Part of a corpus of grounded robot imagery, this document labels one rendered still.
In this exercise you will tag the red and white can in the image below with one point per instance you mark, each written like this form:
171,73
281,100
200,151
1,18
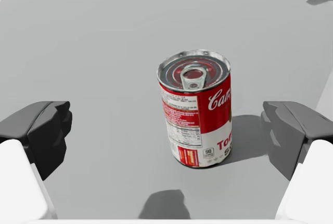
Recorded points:
197,114

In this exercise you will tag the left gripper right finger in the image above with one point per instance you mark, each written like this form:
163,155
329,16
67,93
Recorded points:
291,135

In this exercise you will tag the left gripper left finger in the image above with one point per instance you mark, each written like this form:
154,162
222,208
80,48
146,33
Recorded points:
44,135

